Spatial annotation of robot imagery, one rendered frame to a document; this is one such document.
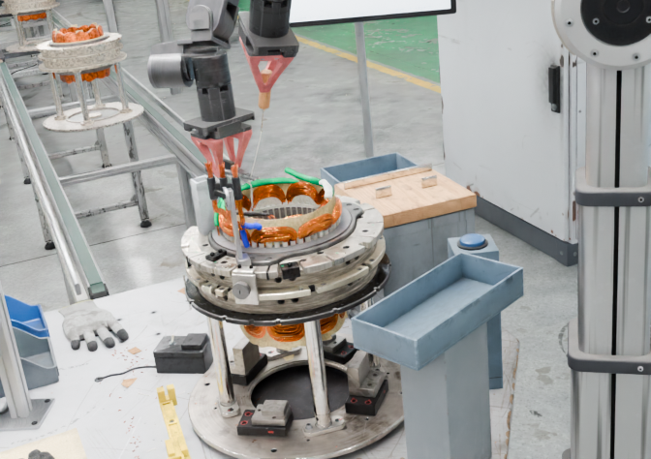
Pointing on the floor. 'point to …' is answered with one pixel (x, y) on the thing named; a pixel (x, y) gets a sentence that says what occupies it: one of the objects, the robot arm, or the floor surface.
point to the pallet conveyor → (50, 221)
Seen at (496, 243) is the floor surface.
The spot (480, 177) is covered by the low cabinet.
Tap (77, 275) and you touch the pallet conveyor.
